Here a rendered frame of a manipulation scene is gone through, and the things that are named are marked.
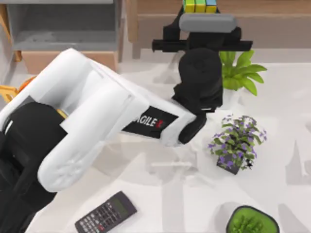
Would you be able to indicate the grey cabinet with dark inside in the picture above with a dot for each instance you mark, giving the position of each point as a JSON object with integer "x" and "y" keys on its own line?
{"x": 65, "y": 26}

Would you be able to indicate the black calculator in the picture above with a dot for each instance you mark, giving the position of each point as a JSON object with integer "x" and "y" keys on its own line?
{"x": 107, "y": 213}

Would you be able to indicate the purple flowering plant dark pot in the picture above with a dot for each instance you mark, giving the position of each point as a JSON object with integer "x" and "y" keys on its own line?
{"x": 236, "y": 143}

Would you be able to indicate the green plant in black pot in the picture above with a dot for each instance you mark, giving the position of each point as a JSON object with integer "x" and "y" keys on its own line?
{"x": 251, "y": 221}

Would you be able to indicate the pale grey rounded box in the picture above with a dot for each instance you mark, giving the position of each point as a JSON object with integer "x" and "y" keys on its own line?
{"x": 207, "y": 22}

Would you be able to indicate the multicoloured puzzle cube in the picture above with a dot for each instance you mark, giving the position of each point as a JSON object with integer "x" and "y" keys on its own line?
{"x": 200, "y": 5}

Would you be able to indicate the green leafy plant white pot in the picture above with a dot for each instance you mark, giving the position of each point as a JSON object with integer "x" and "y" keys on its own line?
{"x": 240, "y": 70}

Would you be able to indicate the yellow and orange object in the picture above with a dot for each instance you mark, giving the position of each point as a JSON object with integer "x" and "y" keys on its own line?
{"x": 9, "y": 93}

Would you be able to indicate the wooden open shelf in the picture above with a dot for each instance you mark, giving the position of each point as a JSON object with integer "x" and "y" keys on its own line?
{"x": 279, "y": 26}

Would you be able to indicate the wooden cabinet frame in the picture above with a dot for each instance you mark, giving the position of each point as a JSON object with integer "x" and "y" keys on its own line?
{"x": 73, "y": 59}

